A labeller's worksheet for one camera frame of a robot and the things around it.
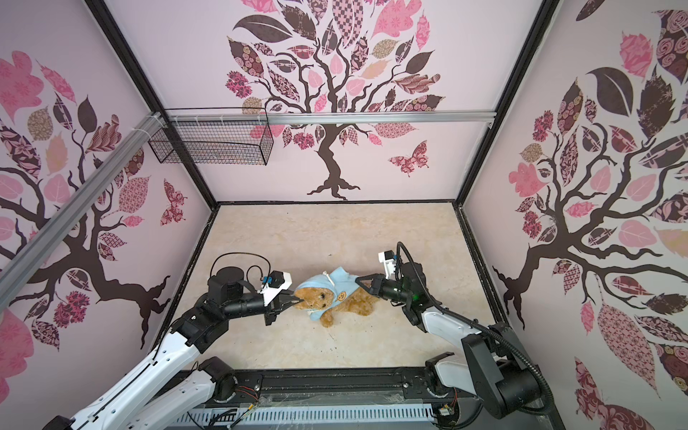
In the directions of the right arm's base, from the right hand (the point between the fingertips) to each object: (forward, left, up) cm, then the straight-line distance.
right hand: (359, 278), depth 81 cm
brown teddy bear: (-10, +10, +8) cm, 16 cm away
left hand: (-10, +16, +6) cm, 20 cm away
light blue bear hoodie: (-4, +6, +5) cm, 9 cm away
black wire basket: (+69, +66, +5) cm, 96 cm away
